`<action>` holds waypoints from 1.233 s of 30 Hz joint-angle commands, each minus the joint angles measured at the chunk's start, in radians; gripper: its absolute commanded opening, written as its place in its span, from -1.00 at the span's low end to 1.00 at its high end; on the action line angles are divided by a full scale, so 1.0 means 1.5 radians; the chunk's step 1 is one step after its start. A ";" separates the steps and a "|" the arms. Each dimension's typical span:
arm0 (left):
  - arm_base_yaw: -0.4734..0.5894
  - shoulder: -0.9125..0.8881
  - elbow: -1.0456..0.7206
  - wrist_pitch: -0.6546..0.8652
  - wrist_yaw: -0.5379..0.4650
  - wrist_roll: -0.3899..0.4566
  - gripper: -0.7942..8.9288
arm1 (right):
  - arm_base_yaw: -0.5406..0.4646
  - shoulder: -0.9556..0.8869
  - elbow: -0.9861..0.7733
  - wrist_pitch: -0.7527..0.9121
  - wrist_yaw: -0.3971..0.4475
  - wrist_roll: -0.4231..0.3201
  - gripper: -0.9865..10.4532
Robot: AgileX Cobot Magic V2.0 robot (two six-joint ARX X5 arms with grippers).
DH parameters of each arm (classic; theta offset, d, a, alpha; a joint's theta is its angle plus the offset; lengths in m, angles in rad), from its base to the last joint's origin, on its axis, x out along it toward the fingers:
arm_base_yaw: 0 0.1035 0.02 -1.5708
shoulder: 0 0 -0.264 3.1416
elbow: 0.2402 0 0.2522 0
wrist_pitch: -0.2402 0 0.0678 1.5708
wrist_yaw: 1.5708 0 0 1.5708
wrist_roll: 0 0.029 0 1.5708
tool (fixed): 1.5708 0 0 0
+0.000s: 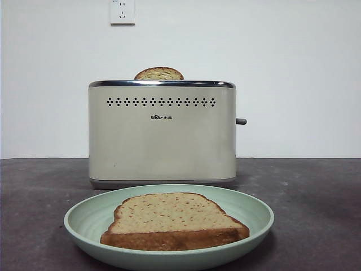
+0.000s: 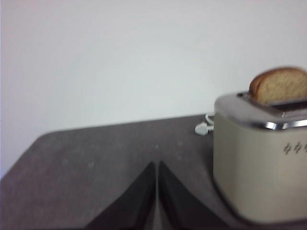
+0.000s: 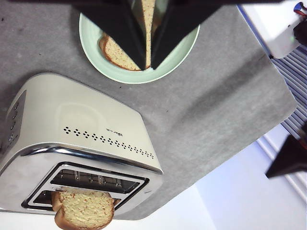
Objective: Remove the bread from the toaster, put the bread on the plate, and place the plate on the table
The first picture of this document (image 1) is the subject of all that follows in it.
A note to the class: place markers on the white wall socket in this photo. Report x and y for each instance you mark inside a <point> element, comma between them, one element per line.
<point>122,15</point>

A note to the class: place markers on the cream two-slot toaster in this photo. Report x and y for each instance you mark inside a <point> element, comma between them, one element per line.
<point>160,141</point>

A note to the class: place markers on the pale speckled bread slice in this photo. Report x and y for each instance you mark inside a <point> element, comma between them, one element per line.
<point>175,220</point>

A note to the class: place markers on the pale green round plate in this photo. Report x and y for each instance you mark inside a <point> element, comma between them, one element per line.
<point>84,226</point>

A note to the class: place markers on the grey toaster lever knob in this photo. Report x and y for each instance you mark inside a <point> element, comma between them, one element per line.
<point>241,121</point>

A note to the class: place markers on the brown crusty bread slice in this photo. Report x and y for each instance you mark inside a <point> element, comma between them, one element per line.
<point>159,74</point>

